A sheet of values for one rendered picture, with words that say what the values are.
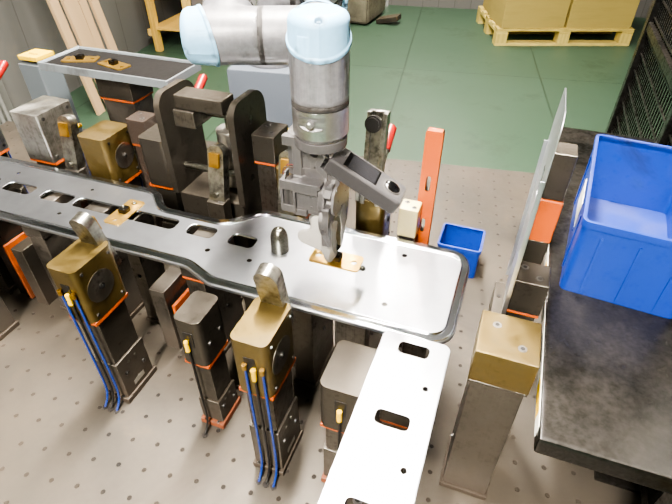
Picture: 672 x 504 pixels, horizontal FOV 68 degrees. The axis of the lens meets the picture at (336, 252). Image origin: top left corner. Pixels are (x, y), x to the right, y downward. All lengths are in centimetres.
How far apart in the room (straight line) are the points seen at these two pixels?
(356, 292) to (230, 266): 23
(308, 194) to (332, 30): 22
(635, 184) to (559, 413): 54
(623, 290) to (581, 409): 22
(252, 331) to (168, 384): 45
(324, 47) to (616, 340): 55
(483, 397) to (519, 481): 29
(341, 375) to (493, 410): 22
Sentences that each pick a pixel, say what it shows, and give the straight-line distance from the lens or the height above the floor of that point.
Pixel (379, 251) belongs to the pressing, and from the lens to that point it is 90.
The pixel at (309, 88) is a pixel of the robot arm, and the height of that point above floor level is 134.
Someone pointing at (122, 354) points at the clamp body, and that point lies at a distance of 105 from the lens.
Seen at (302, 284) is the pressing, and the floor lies 100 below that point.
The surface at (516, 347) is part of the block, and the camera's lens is 70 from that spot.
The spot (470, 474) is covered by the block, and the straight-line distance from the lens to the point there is 92.
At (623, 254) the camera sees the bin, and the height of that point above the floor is 112.
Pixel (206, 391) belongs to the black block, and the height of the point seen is 80.
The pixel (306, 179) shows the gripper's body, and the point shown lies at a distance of 70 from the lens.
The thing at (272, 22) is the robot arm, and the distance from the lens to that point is 71.
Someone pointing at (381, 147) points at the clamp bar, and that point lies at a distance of 89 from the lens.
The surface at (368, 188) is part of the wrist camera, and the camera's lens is 68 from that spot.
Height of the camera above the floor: 156
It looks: 39 degrees down
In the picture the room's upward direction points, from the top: straight up
